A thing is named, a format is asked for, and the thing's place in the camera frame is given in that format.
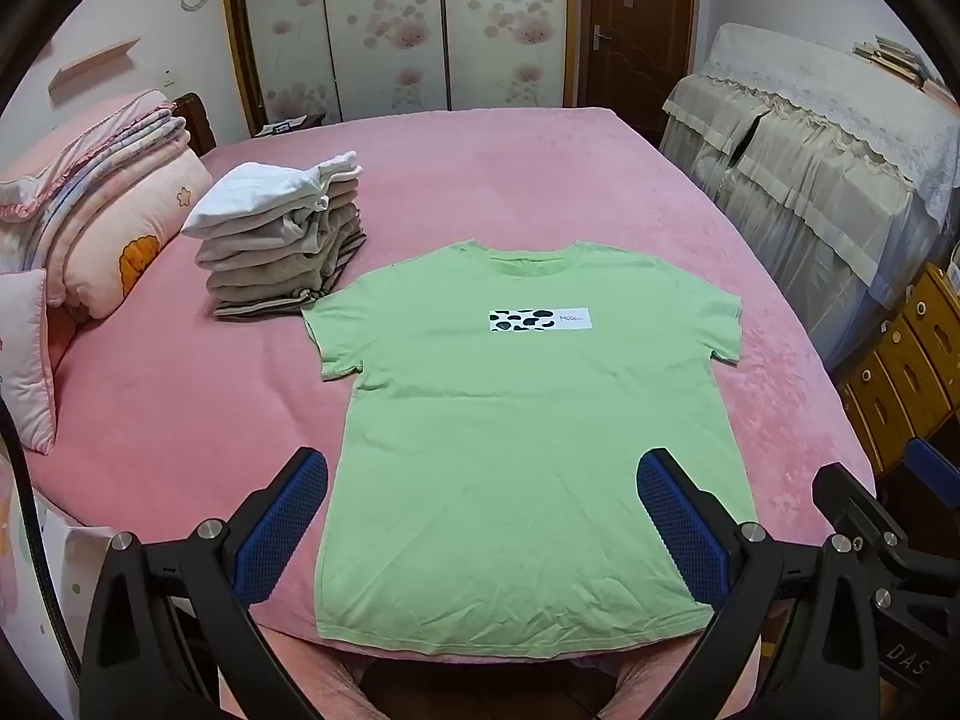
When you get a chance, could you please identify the floral sliding door wardrobe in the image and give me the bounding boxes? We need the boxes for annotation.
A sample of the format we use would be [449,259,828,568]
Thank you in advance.
[221,0,571,137]

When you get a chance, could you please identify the pink cartoon print quilt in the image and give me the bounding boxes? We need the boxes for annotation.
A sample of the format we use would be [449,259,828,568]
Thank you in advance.
[41,142,215,323]

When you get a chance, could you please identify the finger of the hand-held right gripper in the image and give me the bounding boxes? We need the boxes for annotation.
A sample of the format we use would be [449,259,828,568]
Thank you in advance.
[902,437,960,500]
[812,463,884,541]

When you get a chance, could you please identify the pink frilled pillow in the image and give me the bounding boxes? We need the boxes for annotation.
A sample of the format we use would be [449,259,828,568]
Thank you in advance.
[0,266,62,455]

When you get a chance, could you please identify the stack of folded clothes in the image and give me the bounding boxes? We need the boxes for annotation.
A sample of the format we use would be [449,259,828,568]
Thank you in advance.
[180,151,368,320]

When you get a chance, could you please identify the brown wooden door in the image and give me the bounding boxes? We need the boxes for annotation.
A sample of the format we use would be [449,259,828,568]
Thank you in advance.
[581,0,702,151]

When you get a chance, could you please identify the pink bed blanket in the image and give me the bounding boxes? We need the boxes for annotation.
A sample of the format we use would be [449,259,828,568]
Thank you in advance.
[15,106,878,665]

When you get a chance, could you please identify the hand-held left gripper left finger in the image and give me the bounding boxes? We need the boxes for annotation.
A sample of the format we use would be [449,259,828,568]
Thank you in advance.
[79,447,331,720]

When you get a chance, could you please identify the books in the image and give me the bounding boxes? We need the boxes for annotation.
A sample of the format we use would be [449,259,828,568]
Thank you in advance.
[853,36,947,92]

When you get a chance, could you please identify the folded pink striped quilt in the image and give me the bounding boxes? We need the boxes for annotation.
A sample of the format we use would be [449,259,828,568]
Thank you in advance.
[0,88,188,271]

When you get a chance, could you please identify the lace covered furniture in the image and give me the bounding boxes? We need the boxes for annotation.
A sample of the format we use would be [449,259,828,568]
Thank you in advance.
[658,22,960,372]

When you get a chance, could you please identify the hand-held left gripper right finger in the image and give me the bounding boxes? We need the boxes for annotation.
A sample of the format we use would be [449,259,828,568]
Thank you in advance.
[636,447,880,720]

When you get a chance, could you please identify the dark wooden headboard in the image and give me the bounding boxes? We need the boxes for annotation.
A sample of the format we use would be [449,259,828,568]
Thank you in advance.
[172,92,218,155]

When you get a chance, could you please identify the black cable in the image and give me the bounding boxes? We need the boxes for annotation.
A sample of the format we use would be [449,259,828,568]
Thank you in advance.
[0,397,80,665]

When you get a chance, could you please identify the green t-shirt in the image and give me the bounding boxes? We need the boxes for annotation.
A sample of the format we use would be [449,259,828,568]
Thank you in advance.
[301,240,758,653]

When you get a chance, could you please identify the pink wall shelf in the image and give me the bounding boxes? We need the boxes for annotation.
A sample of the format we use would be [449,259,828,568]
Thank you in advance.
[49,37,143,95]

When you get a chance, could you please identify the small black white box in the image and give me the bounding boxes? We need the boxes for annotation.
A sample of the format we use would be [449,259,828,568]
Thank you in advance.
[255,114,327,137]

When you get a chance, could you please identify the wooden drawer cabinet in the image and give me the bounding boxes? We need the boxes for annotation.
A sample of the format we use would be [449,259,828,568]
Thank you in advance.
[836,262,960,473]

